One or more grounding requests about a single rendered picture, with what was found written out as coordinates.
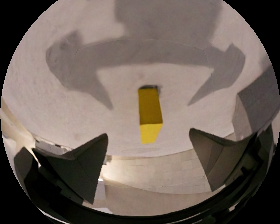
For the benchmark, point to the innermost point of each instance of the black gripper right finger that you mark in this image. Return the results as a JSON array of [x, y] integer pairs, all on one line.
[[218, 156]]

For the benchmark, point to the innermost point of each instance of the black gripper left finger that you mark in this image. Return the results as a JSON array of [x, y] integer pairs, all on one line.
[[80, 168]]

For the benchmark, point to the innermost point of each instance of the yellow bar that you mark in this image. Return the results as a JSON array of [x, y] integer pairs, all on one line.
[[150, 115]]

